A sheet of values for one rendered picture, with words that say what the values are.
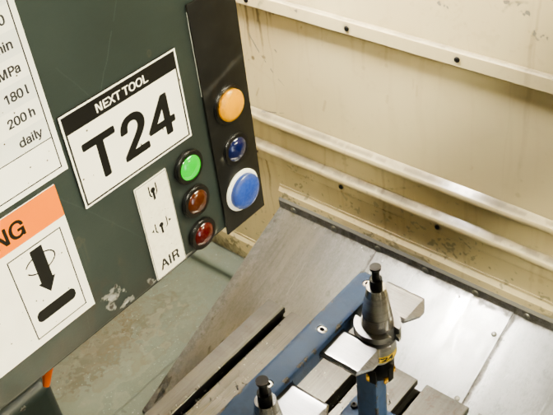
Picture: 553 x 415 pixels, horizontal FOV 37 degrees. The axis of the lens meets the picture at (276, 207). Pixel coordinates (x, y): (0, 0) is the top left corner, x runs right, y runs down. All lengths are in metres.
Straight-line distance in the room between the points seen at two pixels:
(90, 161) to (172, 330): 1.52
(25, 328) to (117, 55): 0.18
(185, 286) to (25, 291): 1.61
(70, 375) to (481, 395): 0.95
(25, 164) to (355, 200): 1.28
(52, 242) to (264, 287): 1.30
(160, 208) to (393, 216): 1.13
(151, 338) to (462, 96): 1.00
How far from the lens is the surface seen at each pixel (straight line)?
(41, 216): 0.53
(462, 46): 1.38
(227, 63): 0.60
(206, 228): 0.63
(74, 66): 0.51
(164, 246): 0.61
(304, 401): 1.05
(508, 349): 1.63
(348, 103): 1.59
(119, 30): 0.52
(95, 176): 0.54
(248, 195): 0.65
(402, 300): 1.16
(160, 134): 0.57
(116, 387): 1.96
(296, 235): 1.85
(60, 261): 0.55
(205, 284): 2.13
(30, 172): 0.51
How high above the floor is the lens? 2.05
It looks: 39 degrees down
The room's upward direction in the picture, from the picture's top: 7 degrees counter-clockwise
